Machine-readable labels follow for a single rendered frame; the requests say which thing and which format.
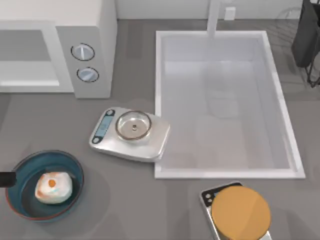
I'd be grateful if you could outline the white wall socket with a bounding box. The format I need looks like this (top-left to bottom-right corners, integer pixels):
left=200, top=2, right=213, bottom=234
left=224, top=6, right=236, bottom=21

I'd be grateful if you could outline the scale with yellow round plate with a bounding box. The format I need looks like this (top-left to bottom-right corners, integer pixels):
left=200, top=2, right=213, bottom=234
left=199, top=180, right=273, bottom=240

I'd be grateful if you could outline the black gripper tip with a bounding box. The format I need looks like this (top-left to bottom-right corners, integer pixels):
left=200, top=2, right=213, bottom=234
left=0, top=170, right=18, bottom=188

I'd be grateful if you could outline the white sink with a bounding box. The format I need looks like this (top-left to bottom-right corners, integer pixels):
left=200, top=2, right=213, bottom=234
left=154, top=30, right=307, bottom=180

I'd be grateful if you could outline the silver kitchen scale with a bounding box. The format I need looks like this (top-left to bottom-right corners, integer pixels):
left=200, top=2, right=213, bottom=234
left=88, top=107, right=171, bottom=164

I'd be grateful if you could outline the blue frying pan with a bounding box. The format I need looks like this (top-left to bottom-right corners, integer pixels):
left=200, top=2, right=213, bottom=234
left=4, top=149, right=85, bottom=221

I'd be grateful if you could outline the pale microwave oven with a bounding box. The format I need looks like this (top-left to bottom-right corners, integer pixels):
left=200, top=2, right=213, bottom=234
left=0, top=0, right=118, bottom=100

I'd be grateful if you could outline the white bread with orange dot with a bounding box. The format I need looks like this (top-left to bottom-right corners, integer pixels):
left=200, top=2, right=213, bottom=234
left=34, top=171, right=74, bottom=205

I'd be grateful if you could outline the steel weighing bowl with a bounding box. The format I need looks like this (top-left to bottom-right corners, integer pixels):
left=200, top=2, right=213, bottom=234
left=115, top=110, right=153, bottom=142

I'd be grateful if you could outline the large microwave knob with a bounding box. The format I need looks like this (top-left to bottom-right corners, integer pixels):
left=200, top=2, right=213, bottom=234
left=70, top=43, right=96, bottom=62

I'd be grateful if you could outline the tall white tap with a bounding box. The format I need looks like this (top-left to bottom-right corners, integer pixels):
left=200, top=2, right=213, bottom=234
left=206, top=0, right=219, bottom=39

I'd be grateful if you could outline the small microwave knob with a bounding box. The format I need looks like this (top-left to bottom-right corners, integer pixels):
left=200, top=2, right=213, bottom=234
left=76, top=66, right=100, bottom=83

